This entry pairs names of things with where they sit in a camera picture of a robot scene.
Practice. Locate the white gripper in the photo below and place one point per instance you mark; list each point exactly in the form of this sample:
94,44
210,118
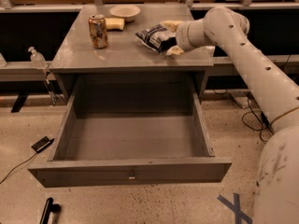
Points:
182,35

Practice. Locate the blue chip bag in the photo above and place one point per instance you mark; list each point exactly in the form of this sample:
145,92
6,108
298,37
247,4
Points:
157,38

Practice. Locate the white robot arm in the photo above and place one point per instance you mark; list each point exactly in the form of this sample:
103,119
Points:
277,193

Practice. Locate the grey counter cabinet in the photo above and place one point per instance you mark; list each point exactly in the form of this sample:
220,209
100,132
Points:
124,52

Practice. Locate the grey open drawer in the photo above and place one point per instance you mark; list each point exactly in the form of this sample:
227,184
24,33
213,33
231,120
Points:
127,130

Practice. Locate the hand sanitizer pump bottle right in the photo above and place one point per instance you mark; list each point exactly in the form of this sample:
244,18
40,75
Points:
211,50

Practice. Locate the white bowl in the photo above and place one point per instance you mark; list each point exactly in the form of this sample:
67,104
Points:
127,12

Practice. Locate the cream sponge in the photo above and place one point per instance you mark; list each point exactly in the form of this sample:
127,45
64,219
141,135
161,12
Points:
115,23

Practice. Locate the orange soda can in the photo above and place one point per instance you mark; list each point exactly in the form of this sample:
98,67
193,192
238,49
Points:
98,31

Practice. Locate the clear pump bottle left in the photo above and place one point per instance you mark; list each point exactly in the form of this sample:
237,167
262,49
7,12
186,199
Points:
37,59

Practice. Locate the black phone on floor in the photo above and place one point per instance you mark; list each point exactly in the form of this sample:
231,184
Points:
42,144

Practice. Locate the blue tape cross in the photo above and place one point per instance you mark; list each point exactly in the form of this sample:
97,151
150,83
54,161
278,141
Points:
235,207

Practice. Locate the black handle object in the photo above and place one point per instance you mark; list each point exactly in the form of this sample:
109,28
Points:
50,207

